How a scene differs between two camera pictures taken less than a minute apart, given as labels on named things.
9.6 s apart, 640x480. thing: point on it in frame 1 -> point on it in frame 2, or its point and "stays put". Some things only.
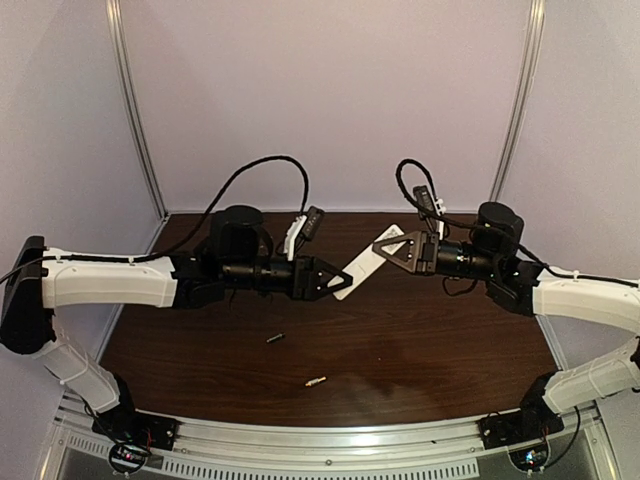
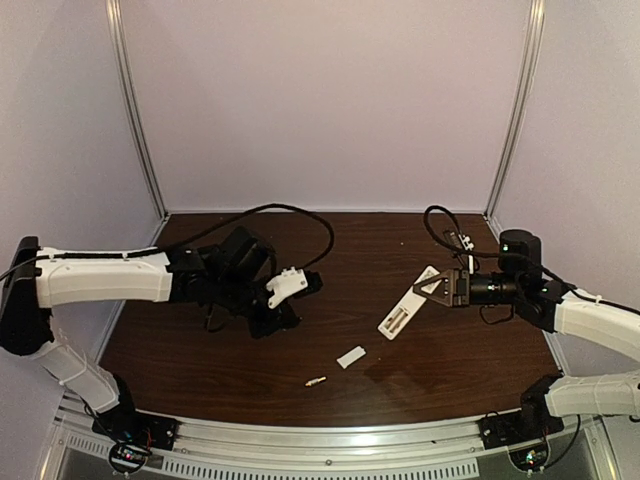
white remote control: (363, 267) -> (408, 306)
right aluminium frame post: (535, 34) stays put
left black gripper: (304, 276) -> (279, 319)
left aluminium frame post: (114, 9) stays put
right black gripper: (429, 252) -> (461, 287)
